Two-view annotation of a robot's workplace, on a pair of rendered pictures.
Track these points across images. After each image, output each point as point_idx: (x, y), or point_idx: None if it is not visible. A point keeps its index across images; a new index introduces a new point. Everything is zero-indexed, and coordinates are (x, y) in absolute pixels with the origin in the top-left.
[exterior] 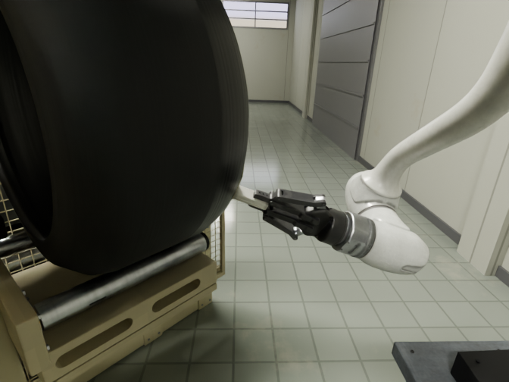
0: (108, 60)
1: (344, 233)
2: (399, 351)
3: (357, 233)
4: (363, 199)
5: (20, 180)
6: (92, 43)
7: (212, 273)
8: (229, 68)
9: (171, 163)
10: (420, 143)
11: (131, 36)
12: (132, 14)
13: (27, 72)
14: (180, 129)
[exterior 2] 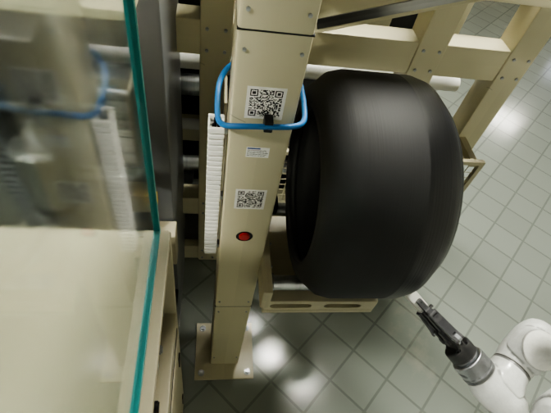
0: (348, 255)
1: (461, 364)
2: None
3: (470, 372)
4: (512, 349)
5: (296, 174)
6: (345, 247)
7: (371, 306)
8: (425, 260)
9: (359, 290)
10: None
11: (366, 247)
12: (374, 235)
13: (316, 227)
14: (371, 282)
